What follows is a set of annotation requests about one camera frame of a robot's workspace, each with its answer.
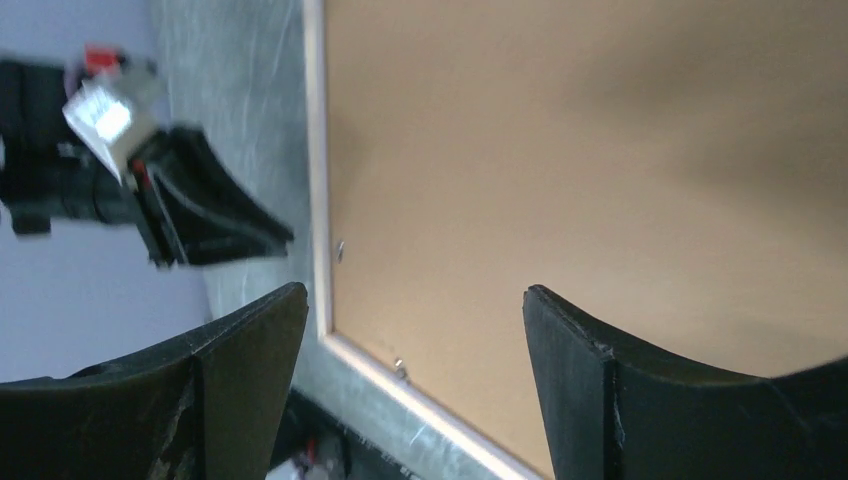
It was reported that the white wooden picture frame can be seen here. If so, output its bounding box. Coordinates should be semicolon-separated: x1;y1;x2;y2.
296;1;539;479

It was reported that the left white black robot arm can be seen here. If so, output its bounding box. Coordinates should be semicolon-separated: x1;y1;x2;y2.
1;59;294;267

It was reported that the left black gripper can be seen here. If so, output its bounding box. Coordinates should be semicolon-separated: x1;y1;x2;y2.
129;127;294;268

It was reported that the brown backing board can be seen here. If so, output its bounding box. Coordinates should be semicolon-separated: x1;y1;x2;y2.
325;1;847;479

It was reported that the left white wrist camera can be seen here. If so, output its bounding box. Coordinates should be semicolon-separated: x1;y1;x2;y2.
62;45;163;184

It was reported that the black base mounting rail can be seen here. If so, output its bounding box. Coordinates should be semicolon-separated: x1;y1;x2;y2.
267;389;419;480

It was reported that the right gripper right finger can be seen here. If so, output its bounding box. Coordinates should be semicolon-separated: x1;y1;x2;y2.
523;285;847;479

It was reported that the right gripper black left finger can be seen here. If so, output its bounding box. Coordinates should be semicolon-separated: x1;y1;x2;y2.
1;282;308;479

